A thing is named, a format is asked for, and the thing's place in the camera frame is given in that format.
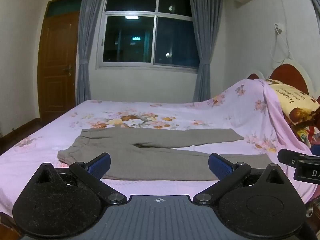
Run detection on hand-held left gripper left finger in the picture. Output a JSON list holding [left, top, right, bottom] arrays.
[[27, 152, 127, 206]]

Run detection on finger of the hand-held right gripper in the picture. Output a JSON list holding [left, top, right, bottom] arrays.
[[277, 149, 311, 167]]

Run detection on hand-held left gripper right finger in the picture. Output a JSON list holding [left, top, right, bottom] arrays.
[[193, 153, 291, 205]]

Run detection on grey pants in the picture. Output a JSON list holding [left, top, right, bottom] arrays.
[[57, 128, 275, 182]]

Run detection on red and yellow cloth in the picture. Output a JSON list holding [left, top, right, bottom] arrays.
[[295, 121, 320, 148]]

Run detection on yellow printed pillow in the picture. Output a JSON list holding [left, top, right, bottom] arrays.
[[267, 79, 320, 126]]

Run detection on pink floral bed sheet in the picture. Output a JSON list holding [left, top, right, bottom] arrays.
[[0, 79, 316, 216]]

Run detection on red and white headboard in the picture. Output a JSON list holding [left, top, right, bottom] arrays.
[[246, 59, 320, 101]]

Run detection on brown wooden door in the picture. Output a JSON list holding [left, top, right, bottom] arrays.
[[37, 11, 81, 126]]

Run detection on grey curtain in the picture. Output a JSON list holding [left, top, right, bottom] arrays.
[[187, 0, 225, 103], [75, 0, 108, 106]]

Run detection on white framed sliding window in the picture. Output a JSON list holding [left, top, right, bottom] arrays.
[[96, 0, 201, 73]]

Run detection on green transom window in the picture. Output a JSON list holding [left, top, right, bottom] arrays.
[[47, 0, 83, 17]]

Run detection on brown wooden bed frame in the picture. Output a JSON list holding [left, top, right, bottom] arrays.
[[0, 211, 21, 240]]

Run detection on white cable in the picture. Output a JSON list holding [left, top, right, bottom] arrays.
[[271, 30, 298, 64]]

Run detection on grey wall pipes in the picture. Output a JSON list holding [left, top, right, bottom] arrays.
[[303, 0, 320, 42]]

